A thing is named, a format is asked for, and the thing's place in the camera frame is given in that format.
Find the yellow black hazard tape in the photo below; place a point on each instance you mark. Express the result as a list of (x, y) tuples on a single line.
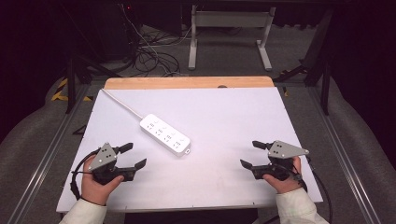
[(59, 95)]

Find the white power strip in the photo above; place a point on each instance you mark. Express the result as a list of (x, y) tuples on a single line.
[(165, 134)]

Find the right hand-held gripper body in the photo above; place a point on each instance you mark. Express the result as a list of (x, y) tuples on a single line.
[(281, 155)]

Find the white metal table frame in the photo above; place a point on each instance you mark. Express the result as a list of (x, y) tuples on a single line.
[(193, 46)]

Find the metal floor rail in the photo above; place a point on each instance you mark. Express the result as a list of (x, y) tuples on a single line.
[(345, 155), (46, 158)]

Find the person's right hand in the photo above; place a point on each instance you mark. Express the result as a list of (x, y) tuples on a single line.
[(285, 183)]

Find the white board sheet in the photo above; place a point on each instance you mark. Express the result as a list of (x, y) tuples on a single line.
[(218, 130)]

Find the person's left hand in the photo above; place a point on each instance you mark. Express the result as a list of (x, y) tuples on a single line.
[(95, 189)]

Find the black metal stand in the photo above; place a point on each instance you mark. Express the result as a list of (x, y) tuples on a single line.
[(71, 84), (325, 84)]

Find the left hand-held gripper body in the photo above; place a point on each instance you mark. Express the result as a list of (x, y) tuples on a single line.
[(102, 158)]

